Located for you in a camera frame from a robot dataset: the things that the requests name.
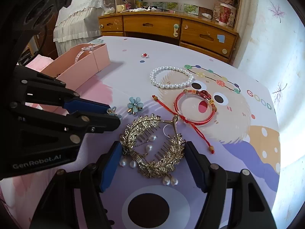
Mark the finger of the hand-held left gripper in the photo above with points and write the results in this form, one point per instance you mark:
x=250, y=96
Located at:
x=101, y=123
x=85, y=106

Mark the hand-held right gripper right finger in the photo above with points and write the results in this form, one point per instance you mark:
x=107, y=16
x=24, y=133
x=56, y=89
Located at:
x=197, y=168

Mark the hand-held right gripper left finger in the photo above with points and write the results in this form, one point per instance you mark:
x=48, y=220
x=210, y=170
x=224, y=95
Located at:
x=110, y=168

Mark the blue flower earring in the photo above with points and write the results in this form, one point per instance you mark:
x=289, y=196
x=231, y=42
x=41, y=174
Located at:
x=134, y=104
x=112, y=111

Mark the pink jewelry box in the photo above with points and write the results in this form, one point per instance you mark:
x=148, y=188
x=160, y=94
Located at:
x=81, y=71

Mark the gold pearl hair comb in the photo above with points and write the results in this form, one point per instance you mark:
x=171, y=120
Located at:
x=152, y=167

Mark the white lace cloth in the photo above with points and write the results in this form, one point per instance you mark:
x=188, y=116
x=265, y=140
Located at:
x=78, y=21

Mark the wooden desk with drawers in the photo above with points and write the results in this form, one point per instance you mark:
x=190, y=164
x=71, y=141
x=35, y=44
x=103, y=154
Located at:
x=152, y=25

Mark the mint child safety latch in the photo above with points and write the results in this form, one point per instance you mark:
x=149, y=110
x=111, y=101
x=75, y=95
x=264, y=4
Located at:
x=175, y=29

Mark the small white bottle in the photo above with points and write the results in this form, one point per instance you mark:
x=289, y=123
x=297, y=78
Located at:
x=206, y=15

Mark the printed paper cup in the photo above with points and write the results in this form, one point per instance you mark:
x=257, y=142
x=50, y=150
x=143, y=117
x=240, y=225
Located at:
x=224, y=14

